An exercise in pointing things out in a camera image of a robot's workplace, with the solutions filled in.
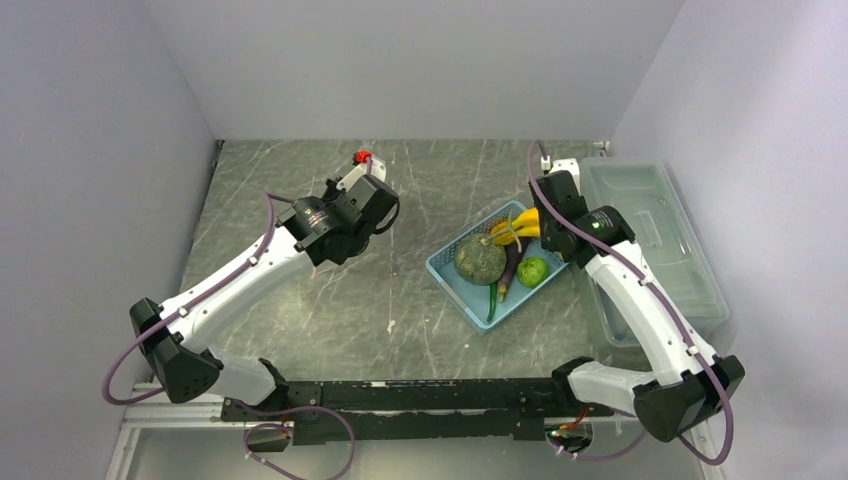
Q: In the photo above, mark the purple eggplant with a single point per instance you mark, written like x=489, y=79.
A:
x=515, y=252

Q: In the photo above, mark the blue plastic basket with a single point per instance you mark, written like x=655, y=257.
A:
x=471, y=301

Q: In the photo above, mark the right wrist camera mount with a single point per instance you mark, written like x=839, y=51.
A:
x=570, y=165

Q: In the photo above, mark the clear zip top bag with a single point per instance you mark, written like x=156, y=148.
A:
x=324, y=267

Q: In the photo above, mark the green lime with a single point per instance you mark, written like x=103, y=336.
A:
x=532, y=271

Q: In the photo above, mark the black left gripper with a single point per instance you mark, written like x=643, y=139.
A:
x=332, y=192

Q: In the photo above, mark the aluminium frame rail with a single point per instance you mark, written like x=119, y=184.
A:
x=161, y=440

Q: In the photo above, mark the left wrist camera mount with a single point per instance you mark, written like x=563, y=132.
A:
x=364, y=162

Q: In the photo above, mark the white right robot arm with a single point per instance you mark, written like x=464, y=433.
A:
x=688, y=382

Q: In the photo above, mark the green chili pepper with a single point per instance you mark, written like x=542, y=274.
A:
x=494, y=300

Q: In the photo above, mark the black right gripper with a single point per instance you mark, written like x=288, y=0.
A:
x=542, y=230

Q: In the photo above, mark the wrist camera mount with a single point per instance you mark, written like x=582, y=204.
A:
x=364, y=162
x=570, y=165

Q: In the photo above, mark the clear plastic storage box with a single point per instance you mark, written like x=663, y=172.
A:
x=641, y=190

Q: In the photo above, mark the green netted melon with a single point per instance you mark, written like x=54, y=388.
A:
x=478, y=260

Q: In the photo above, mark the yellow banana bunch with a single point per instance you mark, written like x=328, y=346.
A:
x=525, y=225

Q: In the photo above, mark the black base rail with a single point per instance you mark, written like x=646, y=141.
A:
x=327, y=411

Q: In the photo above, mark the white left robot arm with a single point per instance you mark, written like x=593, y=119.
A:
x=176, y=336

